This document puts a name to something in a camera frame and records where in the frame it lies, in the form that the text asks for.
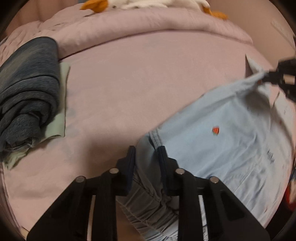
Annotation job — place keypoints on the folded pale green garment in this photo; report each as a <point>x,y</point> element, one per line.
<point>55,129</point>

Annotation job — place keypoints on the pink quilted duvet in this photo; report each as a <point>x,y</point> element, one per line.
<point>75,30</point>

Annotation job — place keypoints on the pink bed sheet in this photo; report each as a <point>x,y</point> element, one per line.
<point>117,92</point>

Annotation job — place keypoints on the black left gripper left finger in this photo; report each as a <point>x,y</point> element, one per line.
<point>68,216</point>

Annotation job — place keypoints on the light blue pants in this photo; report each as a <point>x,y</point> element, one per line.
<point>243,133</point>

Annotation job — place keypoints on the folded dark blue jeans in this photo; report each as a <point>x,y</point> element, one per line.
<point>30,87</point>

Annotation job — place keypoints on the white goose plush toy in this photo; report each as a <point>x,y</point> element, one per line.
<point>107,5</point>

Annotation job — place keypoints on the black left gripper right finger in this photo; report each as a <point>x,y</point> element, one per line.
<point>226,217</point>

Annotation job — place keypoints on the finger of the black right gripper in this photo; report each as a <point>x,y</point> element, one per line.
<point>273,77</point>

